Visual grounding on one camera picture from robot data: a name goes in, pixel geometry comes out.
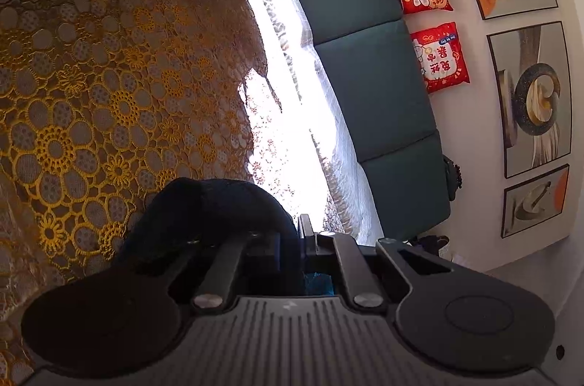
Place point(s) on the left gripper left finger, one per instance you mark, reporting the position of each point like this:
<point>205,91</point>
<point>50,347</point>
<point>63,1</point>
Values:
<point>246,264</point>

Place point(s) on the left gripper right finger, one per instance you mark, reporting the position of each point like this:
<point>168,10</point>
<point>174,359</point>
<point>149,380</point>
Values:
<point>334,265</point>

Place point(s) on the teal knit sweater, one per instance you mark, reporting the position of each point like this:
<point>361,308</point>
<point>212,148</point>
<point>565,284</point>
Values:
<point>188,221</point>

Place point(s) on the white bed sheet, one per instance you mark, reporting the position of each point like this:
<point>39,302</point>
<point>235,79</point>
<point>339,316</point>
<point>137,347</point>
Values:
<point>302,151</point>

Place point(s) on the dark green right headboard cushion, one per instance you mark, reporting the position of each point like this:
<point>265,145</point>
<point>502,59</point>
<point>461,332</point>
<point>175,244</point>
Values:
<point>409,189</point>

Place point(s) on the dark green middle headboard cushion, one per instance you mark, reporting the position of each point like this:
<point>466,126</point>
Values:
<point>377,81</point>

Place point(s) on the floral lace bedspread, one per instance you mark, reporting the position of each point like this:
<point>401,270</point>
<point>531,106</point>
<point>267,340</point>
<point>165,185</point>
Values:
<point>103,103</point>

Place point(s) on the red pillow with characters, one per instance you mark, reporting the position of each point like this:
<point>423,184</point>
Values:
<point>439,53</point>

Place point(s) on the small framed wall picture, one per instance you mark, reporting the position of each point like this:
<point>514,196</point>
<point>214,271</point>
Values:
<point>534,201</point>

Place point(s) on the middle framed wall picture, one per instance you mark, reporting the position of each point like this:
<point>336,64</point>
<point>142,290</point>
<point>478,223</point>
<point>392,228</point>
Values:
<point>533,81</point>

